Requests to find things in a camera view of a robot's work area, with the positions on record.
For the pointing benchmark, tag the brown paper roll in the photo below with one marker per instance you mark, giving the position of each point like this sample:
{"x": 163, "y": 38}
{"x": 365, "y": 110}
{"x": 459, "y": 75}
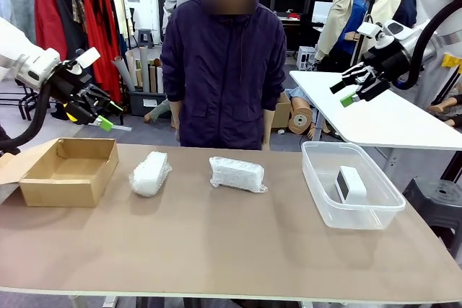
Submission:
{"x": 152, "y": 79}

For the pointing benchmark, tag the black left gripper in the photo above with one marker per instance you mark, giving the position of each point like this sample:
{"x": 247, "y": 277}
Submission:
{"x": 74, "y": 95}

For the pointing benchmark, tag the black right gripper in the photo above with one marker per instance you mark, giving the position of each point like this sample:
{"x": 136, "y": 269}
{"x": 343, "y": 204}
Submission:
{"x": 388, "y": 66}

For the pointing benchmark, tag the clear plastic container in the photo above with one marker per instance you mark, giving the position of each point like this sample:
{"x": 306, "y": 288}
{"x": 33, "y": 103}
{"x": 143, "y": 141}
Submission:
{"x": 361, "y": 214}

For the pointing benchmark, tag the mannequin in beige coat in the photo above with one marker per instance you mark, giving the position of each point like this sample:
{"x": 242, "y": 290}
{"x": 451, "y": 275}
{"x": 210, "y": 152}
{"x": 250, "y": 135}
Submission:
{"x": 348, "y": 16}

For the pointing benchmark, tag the white computer case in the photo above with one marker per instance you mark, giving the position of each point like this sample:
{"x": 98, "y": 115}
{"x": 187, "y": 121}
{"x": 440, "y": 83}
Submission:
{"x": 306, "y": 57}

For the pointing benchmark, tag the dark storage bin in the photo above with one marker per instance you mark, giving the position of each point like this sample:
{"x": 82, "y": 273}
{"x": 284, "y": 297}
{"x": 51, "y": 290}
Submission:
{"x": 140, "y": 104}

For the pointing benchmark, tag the white digital clock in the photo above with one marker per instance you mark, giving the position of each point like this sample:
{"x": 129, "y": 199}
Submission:
{"x": 353, "y": 183}

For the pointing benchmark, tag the white monitor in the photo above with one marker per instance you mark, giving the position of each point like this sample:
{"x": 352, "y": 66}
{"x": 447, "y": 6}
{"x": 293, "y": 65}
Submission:
{"x": 322, "y": 12}

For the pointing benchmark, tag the open brown cardboard box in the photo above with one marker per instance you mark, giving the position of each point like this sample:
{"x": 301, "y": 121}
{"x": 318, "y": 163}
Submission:
{"x": 72, "y": 189}

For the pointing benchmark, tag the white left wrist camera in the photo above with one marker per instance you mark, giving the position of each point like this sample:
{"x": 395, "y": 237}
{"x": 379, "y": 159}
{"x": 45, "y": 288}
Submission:
{"x": 89, "y": 57}

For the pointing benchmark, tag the red cloth item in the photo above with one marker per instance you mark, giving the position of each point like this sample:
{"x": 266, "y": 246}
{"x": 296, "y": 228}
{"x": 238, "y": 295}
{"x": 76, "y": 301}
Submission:
{"x": 294, "y": 16}

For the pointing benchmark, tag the beige paper roll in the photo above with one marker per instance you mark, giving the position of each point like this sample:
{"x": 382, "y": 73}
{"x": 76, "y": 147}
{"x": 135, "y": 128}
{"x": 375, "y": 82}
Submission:
{"x": 133, "y": 68}

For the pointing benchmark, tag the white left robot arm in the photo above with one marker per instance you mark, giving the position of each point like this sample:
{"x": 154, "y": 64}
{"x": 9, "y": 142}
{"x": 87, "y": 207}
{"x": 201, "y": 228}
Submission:
{"x": 21, "y": 59}

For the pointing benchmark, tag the white table frame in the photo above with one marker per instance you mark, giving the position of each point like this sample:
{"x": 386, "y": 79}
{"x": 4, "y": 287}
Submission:
{"x": 108, "y": 301}

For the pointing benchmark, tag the grey slanted paper roll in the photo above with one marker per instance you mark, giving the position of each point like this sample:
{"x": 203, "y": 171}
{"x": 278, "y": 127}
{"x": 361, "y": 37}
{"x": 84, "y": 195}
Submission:
{"x": 124, "y": 75}

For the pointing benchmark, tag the cream hanging garment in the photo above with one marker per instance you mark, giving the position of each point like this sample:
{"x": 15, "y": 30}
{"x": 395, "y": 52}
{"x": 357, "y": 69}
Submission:
{"x": 121, "y": 12}

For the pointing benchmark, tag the black hanging garment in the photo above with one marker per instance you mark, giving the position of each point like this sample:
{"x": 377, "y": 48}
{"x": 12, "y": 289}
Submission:
{"x": 70, "y": 34}

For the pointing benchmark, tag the white paper roll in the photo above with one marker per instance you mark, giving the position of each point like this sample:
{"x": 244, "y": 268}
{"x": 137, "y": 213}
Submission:
{"x": 160, "y": 79}

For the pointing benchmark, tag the red dress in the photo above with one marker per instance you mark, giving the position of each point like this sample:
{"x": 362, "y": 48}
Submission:
{"x": 101, "y": 44}

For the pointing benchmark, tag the person's left forearm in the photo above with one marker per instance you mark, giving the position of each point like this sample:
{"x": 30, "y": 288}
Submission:
{"x": 267, "y": 127}

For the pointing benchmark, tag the black plastic stool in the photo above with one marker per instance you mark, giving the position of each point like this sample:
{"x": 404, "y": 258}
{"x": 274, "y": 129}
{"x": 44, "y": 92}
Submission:
{"x": 438, "y": 200}

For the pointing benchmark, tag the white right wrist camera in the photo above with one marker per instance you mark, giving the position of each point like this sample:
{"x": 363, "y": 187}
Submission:
{"x": 369, "y": 30}

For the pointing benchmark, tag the small dark stool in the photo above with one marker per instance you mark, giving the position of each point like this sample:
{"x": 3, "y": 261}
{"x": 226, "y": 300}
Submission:
{"x": 145, "y": 37}

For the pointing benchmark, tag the small cardboard box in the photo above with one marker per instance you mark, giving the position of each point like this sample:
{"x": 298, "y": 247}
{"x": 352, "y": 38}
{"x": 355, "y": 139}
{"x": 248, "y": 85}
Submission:
{"x": 281, "y": 113}

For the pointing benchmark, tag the cardboard spool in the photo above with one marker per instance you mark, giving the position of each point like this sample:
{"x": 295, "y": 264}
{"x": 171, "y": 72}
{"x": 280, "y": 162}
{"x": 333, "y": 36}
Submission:
{"x": 300, "y": 118}

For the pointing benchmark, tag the white side table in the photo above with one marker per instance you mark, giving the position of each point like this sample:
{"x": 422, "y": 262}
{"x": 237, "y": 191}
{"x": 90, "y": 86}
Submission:
{"x": 382, "y": 124}

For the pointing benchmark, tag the metal bar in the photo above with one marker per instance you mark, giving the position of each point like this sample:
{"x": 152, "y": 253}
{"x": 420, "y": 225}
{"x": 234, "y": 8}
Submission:
{"x": 121, "y": 127}

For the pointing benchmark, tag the rounded bubble-wrapped clock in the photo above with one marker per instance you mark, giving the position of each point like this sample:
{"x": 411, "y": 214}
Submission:
{"x": 149, "y": 174}

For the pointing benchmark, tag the black clothes rack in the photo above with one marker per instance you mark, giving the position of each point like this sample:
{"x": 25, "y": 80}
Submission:
{"x": 121, "y": 16}

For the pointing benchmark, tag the person in purple jacket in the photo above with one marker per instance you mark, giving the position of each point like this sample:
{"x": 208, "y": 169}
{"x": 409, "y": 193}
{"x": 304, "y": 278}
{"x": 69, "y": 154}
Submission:
{"x": 223, "y": 81}

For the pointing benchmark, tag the yellow tag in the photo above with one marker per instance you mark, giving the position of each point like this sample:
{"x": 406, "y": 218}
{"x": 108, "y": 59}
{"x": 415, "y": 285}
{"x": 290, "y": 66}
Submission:
{"x": 452, "y": 61}

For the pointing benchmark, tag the tall grey paper roll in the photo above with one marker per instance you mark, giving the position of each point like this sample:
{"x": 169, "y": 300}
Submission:
{"x": 144, "y": 70}

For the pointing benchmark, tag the grey fluffy coat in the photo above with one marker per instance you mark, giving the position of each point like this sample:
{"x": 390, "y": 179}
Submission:
{"x": 19, "y": 5}

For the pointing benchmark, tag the seated mannequin limbs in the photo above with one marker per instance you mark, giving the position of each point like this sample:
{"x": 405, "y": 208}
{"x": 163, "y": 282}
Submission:
{"x": 445, "y": 109}

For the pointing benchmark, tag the red coat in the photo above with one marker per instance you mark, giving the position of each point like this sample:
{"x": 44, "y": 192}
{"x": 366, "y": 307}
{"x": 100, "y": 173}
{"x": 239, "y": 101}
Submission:
{"x": 48, "y": 16}

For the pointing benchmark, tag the person's right forearm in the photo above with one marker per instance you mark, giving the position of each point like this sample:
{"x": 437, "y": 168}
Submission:
{"x": 175, "y": 115}

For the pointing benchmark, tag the yellow cloth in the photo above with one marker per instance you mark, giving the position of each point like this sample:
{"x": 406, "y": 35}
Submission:
{"x": 70, "y": 115}

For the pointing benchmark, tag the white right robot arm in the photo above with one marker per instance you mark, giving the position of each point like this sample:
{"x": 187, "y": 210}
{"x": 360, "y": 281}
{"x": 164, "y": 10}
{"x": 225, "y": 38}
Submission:
{"x": 436, "y": 41}

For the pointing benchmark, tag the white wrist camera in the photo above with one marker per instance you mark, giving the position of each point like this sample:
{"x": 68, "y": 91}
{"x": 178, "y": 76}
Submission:
{"x": 89, "y": 57}
{"x": 369, "y": 30}

